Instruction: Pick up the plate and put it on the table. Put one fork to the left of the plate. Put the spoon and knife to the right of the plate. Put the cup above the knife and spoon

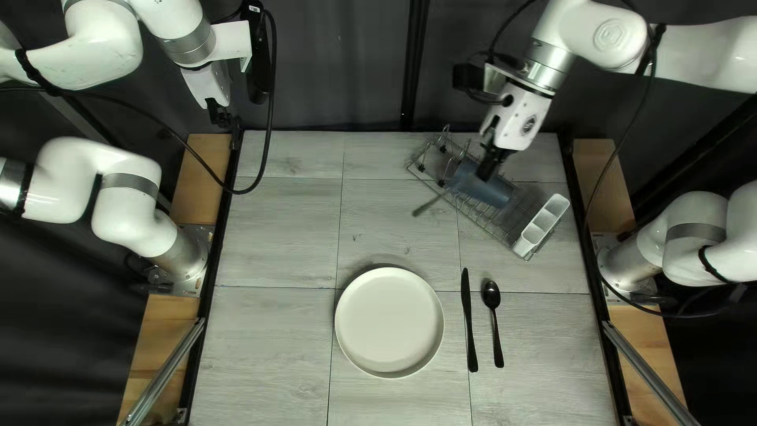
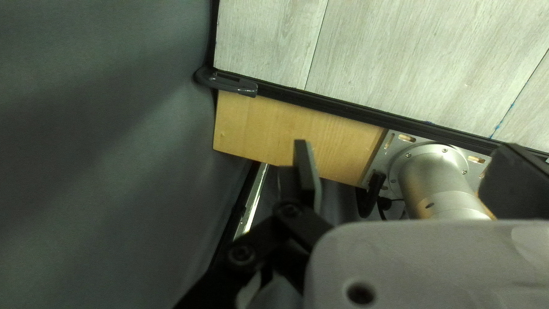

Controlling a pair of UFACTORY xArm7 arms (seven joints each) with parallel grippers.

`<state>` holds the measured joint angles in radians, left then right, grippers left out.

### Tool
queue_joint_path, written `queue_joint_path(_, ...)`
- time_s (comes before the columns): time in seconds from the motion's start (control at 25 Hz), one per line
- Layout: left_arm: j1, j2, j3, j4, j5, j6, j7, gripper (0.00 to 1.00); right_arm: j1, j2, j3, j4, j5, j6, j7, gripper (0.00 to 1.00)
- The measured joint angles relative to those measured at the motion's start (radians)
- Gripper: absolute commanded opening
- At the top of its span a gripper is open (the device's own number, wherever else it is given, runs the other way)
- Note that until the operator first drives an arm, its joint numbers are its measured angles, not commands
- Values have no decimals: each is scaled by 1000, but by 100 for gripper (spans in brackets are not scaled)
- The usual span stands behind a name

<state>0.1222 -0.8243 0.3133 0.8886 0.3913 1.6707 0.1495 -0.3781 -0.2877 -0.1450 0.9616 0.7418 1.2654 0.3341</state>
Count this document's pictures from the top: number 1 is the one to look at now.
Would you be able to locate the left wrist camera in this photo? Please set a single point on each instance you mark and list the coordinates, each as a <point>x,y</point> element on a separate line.
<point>258,59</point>

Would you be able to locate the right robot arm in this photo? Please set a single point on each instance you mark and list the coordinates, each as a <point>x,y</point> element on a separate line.
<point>615,35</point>

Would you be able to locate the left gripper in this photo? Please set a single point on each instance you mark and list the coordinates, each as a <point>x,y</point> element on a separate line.
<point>207,86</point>

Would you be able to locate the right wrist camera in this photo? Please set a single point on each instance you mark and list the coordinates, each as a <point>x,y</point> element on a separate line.
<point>467,77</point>

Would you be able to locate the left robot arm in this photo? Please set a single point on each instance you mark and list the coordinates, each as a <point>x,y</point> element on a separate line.
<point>88,47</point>

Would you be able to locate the black spoon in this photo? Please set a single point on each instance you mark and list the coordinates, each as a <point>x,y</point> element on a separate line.
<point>491,293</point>

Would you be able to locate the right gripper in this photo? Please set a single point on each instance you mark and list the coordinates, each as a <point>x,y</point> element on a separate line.
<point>517,118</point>

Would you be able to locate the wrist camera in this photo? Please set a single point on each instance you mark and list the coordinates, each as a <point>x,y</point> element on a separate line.
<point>467,77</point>
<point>258,59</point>

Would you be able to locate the white cutlery holder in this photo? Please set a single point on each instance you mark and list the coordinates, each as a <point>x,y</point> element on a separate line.
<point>556,207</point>

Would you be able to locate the black knife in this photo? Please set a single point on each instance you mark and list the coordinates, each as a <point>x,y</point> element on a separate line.
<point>467,307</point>

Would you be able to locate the pale round plate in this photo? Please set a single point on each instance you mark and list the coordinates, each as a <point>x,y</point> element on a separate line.
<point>389,322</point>

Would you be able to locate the dark blue cup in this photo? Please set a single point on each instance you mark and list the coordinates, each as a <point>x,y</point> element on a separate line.
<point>479,189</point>

